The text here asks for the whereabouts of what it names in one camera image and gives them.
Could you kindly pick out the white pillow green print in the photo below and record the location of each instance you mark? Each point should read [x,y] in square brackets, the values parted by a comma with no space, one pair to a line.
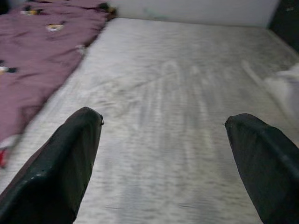
[287,86]

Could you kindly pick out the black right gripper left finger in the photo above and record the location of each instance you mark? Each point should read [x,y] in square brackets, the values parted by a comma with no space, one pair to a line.
[58,175]

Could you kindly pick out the grey patterned mattress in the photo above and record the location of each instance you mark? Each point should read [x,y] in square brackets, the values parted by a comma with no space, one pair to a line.
[163,93]

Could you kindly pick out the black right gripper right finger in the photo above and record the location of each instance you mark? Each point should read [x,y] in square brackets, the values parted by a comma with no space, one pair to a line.
[271,175]

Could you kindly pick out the purple cartoon print blanket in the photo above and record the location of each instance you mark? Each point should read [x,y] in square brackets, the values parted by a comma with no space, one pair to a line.
[35,58]

